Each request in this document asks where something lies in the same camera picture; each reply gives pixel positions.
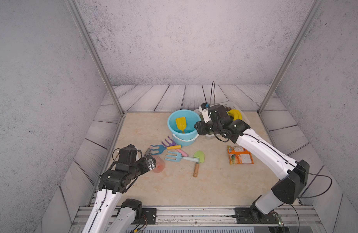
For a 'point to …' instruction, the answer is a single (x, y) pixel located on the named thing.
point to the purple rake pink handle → (181, 153)
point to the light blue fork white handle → (179, 158)
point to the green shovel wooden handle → (200, 155)
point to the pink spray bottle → (159, 164)
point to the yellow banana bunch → (235, 113)
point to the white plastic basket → (230, 105)
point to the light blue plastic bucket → (190, 135)
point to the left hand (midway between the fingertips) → (152, 163)
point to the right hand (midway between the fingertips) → (197, 125)
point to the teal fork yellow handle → (161, 148)
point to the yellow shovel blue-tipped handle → (181, 123)
